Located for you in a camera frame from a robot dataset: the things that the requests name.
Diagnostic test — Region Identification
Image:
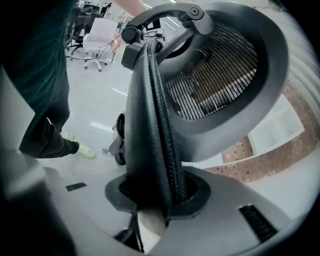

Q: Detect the white office chair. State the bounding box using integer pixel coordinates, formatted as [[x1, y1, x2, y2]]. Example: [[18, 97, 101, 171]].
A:
[[82, 17, 119, 73]]

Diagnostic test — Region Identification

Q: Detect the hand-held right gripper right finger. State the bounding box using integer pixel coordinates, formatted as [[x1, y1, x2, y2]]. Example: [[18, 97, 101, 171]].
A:
[[147, 166, 293, 256]]

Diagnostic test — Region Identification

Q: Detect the person's black-clothed body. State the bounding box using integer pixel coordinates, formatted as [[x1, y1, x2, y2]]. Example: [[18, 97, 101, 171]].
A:
[[14, 62, 81, 160]]

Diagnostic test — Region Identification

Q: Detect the person's left forearm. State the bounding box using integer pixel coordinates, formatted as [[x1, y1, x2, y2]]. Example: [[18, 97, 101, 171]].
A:
[[112, 0, 151, 17]]

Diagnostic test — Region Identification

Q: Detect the white desk with shelf hutch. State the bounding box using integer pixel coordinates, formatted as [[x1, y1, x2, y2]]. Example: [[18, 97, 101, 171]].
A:
[[246, 94, 306, 156]]

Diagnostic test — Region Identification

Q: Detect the black background office chair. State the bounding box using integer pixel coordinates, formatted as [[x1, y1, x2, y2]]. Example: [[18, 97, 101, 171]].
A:
[[65, 3, 101, 55]]

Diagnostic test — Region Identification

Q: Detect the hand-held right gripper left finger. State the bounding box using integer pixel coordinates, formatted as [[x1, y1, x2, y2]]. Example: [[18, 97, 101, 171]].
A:
[[44, 166, 141, 256]]

